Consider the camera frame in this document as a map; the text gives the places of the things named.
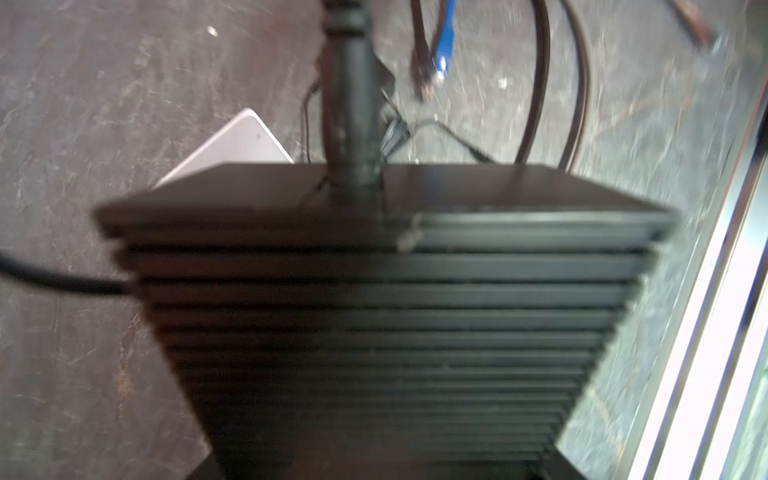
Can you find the black power adapter with cable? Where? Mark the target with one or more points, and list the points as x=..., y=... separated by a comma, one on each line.
x=349, y=83

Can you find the aluminium front rail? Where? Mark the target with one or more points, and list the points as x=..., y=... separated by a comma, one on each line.
x=688, y=420

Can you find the black power adapter left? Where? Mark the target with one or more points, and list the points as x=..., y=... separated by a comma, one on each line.
x=30, y=274

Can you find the black network switch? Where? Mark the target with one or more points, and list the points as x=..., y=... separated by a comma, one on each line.
x=442, y=324

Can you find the white small network switch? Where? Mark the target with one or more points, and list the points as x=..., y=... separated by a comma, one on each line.
x=244, y=139

